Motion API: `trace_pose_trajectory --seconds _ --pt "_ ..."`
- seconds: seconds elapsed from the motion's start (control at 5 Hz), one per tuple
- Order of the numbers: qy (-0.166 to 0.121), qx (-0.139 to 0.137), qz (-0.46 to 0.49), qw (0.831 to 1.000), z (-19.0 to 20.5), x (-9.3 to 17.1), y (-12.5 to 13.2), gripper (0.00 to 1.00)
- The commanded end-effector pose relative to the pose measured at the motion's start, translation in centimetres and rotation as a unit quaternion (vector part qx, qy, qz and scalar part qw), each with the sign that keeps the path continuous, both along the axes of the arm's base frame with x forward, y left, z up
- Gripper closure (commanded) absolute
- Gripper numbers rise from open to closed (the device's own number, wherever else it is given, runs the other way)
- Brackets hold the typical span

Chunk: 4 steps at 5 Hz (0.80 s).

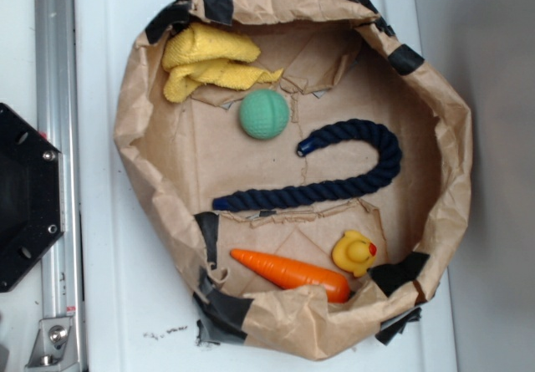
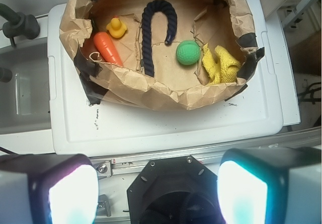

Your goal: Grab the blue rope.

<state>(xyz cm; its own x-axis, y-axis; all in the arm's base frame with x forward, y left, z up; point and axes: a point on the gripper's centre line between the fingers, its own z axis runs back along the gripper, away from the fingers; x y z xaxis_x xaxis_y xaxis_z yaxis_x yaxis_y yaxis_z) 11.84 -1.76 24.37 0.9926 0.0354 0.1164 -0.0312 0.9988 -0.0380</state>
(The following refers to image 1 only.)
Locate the brown paper bag bin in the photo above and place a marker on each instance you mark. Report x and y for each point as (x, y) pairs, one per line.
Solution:
(340, 61)

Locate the green dimpled ball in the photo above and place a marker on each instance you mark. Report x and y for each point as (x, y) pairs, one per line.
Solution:
(263, 114)

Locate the orange toy carrot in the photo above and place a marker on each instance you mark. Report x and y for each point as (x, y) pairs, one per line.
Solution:
(288, 273)

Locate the yellow rubber duck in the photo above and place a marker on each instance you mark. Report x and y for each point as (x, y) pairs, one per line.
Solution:
(354, 253)

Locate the yellow microfiber cloth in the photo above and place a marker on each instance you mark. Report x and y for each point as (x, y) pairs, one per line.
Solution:
(202, 54)

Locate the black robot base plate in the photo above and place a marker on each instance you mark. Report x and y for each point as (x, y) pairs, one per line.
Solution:
(31, 215)

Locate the aluminium extrusion rail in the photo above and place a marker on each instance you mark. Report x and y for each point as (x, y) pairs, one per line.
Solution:
(62, 265)

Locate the metal corner bracket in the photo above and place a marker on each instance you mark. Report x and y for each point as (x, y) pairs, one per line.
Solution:
(55, 347)

